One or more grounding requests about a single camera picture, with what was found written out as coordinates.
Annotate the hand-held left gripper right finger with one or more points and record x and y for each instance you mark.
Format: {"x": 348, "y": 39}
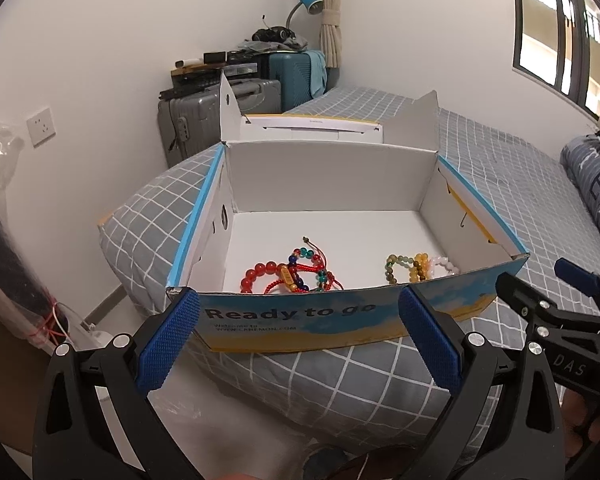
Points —
{"x": 427, "y": 332}

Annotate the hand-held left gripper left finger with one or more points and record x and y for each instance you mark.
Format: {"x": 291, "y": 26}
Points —
{"x": 172, "y": 332}

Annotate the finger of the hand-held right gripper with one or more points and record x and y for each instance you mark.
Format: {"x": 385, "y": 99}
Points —
{"x": 577, "y": 272}
{"x": 522, "y": 292}

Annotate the blue and white cardboard box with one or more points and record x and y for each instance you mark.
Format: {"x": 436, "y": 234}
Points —
{"x": 330, "y": 195}

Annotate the person's right hand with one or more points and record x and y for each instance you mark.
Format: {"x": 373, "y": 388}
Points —
{"x": 576, "y": 420}

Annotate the folded blue grey quilt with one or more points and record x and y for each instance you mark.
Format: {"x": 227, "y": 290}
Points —
{"x": 597, "y": 195}

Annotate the bed with grey checked sheet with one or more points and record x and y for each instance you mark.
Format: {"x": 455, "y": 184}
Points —
{"x": 520, "y": 185}

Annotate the clear plastic bag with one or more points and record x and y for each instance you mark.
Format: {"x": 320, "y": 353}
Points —
{"x": 10, "y": 240}

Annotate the dark framed window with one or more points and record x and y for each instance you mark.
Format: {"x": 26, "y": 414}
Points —
{"x": 565, "y": 25}

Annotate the teal towel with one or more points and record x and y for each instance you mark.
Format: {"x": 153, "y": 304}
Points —
{"x": 320, "y": 72}

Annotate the teal suitcase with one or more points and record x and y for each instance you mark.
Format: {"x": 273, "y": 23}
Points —
{"x": 292, "y": 77}

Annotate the black bag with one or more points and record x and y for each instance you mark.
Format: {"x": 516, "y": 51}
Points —
{"x": 272, "y": 35}

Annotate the beige curtain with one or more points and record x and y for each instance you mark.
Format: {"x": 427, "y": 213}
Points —
{"x": 330, "y": 15}

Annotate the blue desk lamp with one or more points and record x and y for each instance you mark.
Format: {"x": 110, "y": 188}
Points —
{"x": 307, "y": 2}

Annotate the white wall socket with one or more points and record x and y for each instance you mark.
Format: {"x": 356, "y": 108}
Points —
{"x": 41, "y": 125}

